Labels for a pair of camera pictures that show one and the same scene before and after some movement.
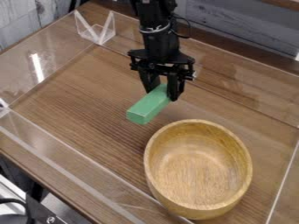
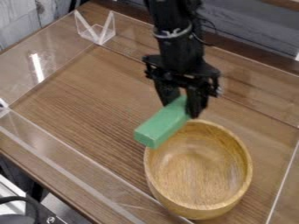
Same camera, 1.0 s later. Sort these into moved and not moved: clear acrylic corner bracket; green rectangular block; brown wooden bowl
Moved: green rectangular block
Not moved: brown wooden bowl; clear acrylic corner bracket
